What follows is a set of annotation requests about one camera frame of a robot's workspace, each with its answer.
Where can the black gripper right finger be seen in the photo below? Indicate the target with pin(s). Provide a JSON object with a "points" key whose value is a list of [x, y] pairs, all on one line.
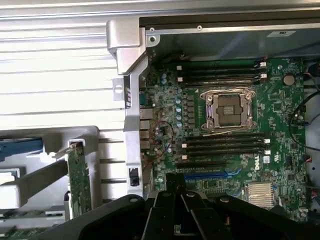
{"points": [[240, 220]]}

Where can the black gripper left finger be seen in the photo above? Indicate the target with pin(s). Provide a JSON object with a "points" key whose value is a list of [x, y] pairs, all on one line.
{"points": [[112, 220]]}

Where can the green RAM stick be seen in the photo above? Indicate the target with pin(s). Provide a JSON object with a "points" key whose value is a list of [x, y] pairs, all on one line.
{"points": [[79, 180]]}

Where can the black RAM slot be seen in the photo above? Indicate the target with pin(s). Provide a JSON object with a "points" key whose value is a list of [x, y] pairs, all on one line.
{"points": [[225, 155], [225, 143], [220, 83], [220, 77], [225, 149], [220, 64], [225, 136], [220, 71]]}

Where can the silver finned chipset heatsink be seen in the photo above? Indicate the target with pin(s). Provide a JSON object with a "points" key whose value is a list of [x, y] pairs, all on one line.
{"points": [[260, 195]]}

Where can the blue expansion slot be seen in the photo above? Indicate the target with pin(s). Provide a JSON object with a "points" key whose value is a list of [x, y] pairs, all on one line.
{"points": [[207, 174]]}

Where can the black expansion slot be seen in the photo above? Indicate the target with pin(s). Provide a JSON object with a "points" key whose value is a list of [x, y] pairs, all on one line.
{"points": [[200, 164]]}

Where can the silver open PC case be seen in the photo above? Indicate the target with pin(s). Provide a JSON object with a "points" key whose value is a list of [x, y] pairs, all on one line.
{"points": [[130, 140]]}

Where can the grey parts rack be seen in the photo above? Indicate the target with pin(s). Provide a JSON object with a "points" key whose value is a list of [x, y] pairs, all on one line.
{"points": [[37, 180]]}

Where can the silver rear port block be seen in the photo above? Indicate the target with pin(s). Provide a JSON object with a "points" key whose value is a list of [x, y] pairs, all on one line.
{"points": [[145, 130]]}

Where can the green Dell motherboard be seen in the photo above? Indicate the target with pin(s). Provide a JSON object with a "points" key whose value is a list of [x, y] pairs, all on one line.
{"points": [[275, 120]]}

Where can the metal CPU socket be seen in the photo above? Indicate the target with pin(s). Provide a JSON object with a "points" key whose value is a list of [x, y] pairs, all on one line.
{"points": [[228, 110]]}

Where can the silver CPU chip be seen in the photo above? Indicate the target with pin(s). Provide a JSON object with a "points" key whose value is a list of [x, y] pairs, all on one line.
{"points": [[8, 173]]}

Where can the blue plastic rack part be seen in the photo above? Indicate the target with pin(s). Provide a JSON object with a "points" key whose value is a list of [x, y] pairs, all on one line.
{"points": [[22, 147]]}

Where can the silver coin cell battery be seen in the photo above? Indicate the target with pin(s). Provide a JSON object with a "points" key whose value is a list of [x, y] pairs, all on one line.
{"points": [[289, 79]]}

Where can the white case sticker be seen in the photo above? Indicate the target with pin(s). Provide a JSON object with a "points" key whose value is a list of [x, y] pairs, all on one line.
{"points": [[281, 33]]}

